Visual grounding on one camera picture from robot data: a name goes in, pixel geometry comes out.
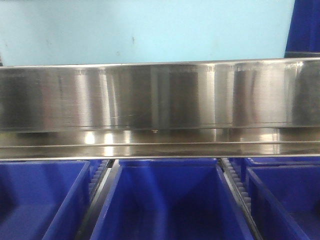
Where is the light blue plastic bin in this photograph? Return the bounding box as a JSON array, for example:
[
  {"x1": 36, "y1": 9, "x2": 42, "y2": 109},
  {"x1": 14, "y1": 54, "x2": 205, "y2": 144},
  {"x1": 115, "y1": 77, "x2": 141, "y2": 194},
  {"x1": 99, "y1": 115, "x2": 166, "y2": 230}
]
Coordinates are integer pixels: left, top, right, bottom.
[{"x1": 0, "y1": 0, "x2": 294, "y2": 66}]

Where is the blue bin lower middle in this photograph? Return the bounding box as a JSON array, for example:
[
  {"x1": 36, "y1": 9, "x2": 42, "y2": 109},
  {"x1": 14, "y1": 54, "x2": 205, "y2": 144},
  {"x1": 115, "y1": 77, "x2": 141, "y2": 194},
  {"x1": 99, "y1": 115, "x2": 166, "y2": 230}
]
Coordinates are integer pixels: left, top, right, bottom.
[{"x1": 91, "y1": 158, "x2": 253, "y2": 240}]

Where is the stainless steel shelf beam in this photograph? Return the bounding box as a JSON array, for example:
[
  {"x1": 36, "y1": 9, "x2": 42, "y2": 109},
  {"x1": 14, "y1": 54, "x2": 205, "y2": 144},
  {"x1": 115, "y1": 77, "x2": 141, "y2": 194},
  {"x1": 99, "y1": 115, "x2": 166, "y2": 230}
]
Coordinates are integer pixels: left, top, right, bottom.
[{"x1": 0, "y1": 57, "x2": 320, "y2": 161}]

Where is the dark blue bin upper shelf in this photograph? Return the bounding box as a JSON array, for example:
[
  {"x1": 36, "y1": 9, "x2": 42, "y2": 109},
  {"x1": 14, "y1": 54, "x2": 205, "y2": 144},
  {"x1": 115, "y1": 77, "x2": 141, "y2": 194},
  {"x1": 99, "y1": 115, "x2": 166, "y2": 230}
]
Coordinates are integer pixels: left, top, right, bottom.
[{"x1": 285, "y1": 0, "x2": 320, "y2": 58}]

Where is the blue bin rear right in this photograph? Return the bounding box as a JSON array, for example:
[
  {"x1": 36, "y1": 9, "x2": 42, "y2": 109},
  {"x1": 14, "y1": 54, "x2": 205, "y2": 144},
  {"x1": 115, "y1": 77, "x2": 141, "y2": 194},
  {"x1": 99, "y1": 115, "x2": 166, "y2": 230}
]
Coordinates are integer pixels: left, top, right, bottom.
[{"x1": 228, "y1": 156, "x2": 320, "y2": 179}]

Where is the grey roller track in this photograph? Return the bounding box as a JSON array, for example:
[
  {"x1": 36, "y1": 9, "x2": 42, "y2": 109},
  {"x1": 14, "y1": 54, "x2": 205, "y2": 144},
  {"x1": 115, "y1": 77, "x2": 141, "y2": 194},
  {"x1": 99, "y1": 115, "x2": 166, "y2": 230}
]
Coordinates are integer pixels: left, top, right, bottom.
[{"x1": 220, "y1": 157, "x2": 263, "y2": 240}]

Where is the blue bin lower left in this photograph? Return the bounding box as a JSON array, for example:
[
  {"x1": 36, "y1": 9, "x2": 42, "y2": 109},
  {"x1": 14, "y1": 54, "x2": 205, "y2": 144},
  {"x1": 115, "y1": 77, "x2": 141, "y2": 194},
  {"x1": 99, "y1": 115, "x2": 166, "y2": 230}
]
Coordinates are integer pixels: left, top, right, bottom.
[{"x1": 0, "y1": 161, "x2": 90, "y2": 240}]

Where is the blue bin lower right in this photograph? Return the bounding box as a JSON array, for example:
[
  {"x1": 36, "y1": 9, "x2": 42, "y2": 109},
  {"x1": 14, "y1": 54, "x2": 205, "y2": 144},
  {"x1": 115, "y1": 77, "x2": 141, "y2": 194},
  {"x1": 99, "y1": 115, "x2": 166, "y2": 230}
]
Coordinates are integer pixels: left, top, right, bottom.
[{"x1": 247, "y1": 165, "x2": 320, "y2": 240}]

